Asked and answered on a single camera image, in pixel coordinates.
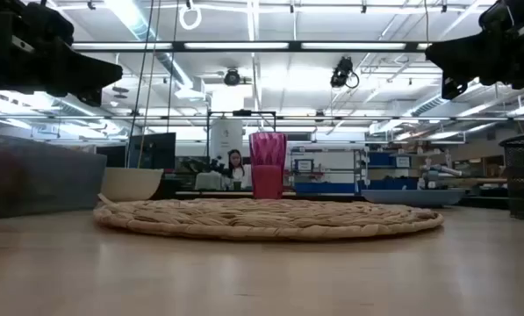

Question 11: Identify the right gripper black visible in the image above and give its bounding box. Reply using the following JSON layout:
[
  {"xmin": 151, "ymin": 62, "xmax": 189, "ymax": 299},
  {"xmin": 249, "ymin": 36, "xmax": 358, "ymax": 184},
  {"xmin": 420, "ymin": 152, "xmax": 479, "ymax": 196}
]
[{"xmin": 425, "ymin": 0, "xmax": 524, "ymax": 101}]

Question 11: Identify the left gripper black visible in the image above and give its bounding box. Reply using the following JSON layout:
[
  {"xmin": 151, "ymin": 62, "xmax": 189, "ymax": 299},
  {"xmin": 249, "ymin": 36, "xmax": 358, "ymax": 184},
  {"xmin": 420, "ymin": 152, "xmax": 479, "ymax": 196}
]
[{"xmin": 0, "ymin": 0, "xmax": 124, "ymax": 108}]

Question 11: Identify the white ceramic bowl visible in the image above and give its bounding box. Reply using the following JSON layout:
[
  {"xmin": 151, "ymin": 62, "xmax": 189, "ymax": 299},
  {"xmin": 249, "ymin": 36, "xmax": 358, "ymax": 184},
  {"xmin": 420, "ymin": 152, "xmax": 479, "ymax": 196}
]
[{"xmin": 100, "ymin": 167, "xmax": 165, "ymax": 203}]

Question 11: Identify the blue plate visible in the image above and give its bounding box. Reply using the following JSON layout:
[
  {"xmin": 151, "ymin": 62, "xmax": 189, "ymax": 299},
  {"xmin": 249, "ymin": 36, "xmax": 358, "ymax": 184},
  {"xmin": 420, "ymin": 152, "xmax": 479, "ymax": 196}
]
[{"xmin": 360, "ymin": 189, "xmax": 467, "ymax": 209}]

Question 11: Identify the red plastic tumbler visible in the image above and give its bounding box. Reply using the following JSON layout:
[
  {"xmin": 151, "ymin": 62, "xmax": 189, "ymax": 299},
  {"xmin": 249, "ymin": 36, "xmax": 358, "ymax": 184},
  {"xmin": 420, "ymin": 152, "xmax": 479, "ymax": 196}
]
[{"xmin": 248, "ymin": 132, "xmax": 288, "ymax": 200}]

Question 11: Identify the black computer monitor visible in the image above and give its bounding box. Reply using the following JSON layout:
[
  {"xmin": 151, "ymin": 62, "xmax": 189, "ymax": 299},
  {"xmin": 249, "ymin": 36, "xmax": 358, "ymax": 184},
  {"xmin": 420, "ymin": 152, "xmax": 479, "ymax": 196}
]
[{"xmin": 126, "ymin": 132, "xmax": 177, "ymax": 171}]

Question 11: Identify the black overhead light bar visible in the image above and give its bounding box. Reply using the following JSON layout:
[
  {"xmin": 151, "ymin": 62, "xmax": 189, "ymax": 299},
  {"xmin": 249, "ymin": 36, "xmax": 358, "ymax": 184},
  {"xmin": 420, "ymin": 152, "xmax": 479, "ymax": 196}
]
[{"xmin": 70, "ymin": 40, "xmax": 434, "ymax": 54}]

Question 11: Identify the grey translucent plastic bin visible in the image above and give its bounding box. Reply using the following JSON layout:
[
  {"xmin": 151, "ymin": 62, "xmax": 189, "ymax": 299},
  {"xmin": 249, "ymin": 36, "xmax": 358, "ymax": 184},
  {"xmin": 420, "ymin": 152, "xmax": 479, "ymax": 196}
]
[{"xmin": 0, "ymin": 133, "xmax": 108, "ymax": 219}]

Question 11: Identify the black round ceiling fixture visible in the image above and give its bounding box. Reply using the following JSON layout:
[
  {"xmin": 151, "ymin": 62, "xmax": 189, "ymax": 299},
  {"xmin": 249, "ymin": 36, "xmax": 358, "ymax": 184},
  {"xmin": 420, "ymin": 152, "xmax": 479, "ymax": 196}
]
[{"xmin": 223, "ymin": 68, "xmax": 241, "ymax": 87}]

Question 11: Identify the white cylindrical tank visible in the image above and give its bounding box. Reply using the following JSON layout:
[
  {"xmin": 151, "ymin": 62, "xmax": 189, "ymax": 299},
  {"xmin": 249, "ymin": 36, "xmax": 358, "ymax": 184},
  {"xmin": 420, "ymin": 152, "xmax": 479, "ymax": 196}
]
[{"xmin": 209, "ymin": 118, "xmax": 244, "ymax": 166}]

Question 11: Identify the person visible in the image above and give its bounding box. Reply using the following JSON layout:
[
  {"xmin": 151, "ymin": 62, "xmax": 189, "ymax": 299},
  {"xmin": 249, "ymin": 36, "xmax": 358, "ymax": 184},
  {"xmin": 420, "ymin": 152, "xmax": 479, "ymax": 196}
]
[{"xmin": 226, "ymin": 148, "xmax": 253, "ymax": 190}]

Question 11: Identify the round woven straw placemat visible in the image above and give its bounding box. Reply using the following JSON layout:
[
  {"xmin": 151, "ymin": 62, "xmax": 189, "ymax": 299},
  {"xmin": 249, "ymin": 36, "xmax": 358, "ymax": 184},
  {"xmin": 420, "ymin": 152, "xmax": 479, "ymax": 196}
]
[{"xmin": 92, "ymin": 194, "xmax": 445, "ymax": 241}]

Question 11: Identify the black hanging camera with cable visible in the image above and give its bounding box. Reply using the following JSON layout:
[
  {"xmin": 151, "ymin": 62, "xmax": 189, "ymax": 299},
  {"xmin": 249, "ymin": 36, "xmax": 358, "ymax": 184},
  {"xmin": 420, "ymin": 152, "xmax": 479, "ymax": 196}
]
[{"xmin": 330, "ymin": 55, "xmax": 360, "ymax": 90}]

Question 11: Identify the white hanging ring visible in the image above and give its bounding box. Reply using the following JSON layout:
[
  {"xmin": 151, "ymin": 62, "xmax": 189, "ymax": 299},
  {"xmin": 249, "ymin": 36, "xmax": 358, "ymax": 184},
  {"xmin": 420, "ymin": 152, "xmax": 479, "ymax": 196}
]
[{"xmin": 178, "ymin": 4, "xmax": 203, "ymax": 31}]

